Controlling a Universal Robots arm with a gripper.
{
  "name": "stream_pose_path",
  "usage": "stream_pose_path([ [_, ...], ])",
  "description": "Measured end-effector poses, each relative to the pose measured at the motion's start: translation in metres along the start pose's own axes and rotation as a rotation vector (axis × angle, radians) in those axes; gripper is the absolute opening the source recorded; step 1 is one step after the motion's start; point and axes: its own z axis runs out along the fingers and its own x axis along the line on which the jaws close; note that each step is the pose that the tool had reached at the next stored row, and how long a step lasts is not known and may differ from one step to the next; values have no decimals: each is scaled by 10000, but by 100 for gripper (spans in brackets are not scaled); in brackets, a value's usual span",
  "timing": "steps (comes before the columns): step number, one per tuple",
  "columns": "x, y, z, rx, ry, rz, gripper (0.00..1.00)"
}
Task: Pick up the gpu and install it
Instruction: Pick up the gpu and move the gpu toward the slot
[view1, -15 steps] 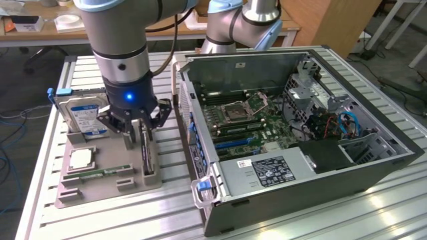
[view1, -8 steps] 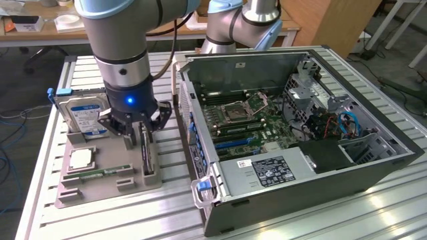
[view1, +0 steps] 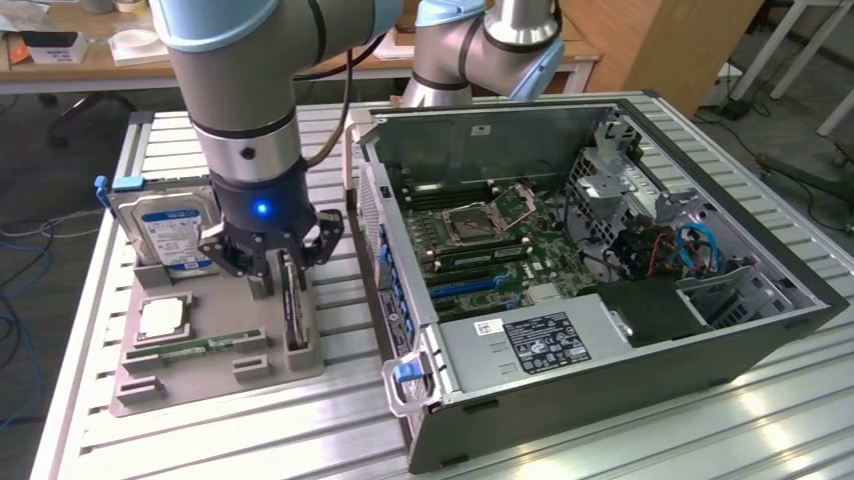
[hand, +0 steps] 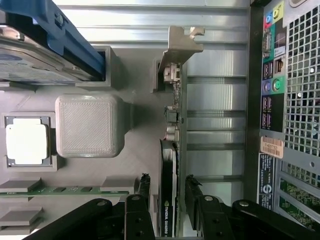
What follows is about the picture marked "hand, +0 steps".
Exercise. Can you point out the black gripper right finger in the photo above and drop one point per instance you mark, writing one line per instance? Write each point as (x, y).
(210, 220)

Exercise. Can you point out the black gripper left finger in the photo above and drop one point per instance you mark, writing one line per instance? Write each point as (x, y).
(137, 220)

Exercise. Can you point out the green RAM stick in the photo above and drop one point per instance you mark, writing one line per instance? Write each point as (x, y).
(75, 190)

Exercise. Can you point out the orange tag sticker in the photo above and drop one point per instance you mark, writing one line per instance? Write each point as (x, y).
(272, 147)

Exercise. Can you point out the grey printed parts rack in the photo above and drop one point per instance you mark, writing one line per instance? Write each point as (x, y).
(140, 120)

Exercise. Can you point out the silver CPU chip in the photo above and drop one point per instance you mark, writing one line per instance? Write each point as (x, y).
(27, 141)

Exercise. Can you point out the open black PC case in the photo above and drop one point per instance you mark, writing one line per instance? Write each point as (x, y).
(253, 75)

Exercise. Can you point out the hard drive with blue label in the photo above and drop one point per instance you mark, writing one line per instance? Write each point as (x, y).
(75, 42)

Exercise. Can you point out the hard disk blue label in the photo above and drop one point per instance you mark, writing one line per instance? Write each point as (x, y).
(25, 62)

